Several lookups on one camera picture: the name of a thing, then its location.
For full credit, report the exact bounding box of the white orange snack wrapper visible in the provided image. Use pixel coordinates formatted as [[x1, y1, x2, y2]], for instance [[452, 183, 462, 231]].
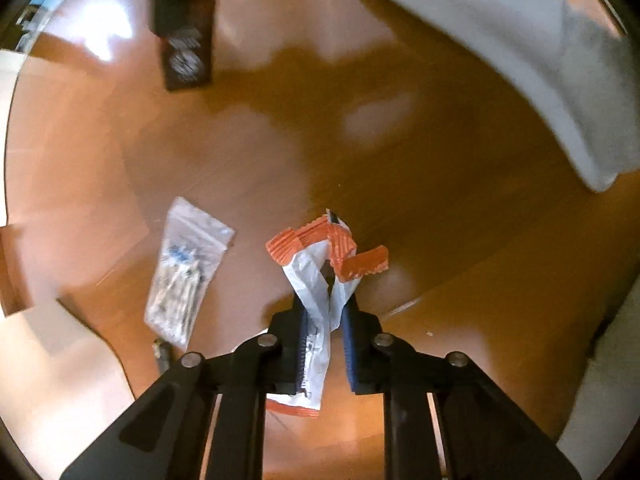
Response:
[[266, 210, 388, 417]]

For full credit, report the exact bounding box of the beige plastic trash bin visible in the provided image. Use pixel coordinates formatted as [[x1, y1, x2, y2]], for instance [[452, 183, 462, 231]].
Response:
[[1, 223, 134, 479]]

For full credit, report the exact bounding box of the black lighter stick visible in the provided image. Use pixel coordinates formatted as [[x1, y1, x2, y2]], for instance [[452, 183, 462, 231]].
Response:
[[152, 338, 174, 375]]

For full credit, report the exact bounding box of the clear bag of swabs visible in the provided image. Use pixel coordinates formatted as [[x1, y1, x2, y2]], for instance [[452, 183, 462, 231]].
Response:
[[144, 197, 235, 351]]

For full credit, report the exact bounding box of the right grey slipper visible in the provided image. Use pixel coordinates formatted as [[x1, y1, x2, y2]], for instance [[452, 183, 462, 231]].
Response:
[[392, 0, 639, 192]]

